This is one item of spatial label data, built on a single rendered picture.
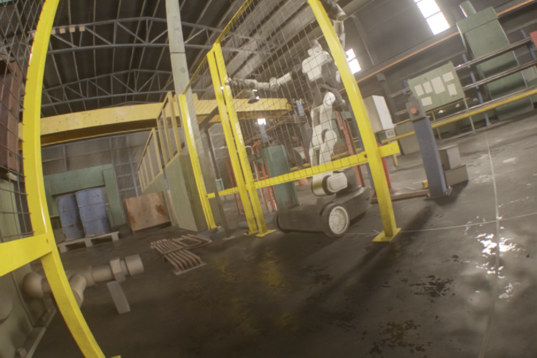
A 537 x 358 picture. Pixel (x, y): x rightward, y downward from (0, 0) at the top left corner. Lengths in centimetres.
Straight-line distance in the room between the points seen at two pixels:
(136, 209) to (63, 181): 731
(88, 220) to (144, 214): 114
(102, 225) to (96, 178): 659
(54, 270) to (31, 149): 34
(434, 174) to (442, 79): 553
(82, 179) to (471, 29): 1628
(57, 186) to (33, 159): 1080
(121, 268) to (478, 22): 1023
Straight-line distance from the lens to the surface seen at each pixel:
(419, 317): 68
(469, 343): 60
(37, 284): 125
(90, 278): 117
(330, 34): 129
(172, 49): 398
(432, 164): 170
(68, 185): 1142
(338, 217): 141
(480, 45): 961
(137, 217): 459
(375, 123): 247
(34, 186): 76
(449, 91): 703
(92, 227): 476
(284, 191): 274
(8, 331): 117
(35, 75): 89
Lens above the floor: 45
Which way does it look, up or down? 5 degrees up
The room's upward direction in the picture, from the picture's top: 15 degrees counter-clockwise
